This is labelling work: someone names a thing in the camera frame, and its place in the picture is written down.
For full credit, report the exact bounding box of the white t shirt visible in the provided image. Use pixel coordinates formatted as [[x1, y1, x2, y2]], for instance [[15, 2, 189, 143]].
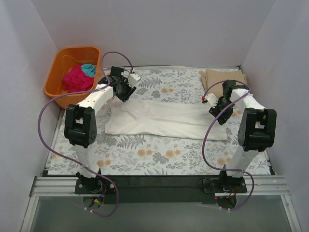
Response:
[[105, 99, 227, 141]]

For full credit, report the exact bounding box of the orange plastic basket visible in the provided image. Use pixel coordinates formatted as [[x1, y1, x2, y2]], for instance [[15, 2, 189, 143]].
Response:
[[44, 46, 102, 109]]

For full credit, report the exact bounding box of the crumpled magenta shirt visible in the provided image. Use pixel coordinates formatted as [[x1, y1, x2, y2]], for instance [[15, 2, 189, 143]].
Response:
[[62, 65, 95, 93]]

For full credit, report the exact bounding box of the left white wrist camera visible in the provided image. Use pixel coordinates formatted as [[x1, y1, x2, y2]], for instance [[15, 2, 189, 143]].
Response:
[[127, 72, 140, 87]]

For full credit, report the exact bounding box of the folded beige shirt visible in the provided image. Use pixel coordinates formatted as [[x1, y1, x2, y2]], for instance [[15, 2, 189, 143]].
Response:
[[199, 69, 247, 98]]

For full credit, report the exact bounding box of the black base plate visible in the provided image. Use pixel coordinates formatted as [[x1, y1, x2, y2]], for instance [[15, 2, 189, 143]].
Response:
[[74, 173, 247, 204]]

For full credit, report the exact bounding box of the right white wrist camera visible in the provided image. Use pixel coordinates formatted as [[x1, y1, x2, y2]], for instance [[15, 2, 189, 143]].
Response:
[[202, 93, 218, 107]]

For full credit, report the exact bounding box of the floral patterned table mat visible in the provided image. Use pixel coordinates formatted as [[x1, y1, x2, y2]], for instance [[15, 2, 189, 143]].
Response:
[[49, 68, 271, 176]]

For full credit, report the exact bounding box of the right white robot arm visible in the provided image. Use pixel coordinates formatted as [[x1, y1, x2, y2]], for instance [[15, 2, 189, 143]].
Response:
[[209, 80, 277, 192]]

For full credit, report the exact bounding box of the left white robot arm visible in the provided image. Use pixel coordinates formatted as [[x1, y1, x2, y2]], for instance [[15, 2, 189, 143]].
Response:
[[64, 66, 140, 193]]

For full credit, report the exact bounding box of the crumpled teal shirt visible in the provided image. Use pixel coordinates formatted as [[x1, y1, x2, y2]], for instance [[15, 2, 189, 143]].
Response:
[[81, 64, 97, 77]]

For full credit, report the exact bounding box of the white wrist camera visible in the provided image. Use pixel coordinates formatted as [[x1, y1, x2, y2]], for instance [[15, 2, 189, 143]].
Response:
[[127, 72, 140, 87], [202, 93, 218, 107]]

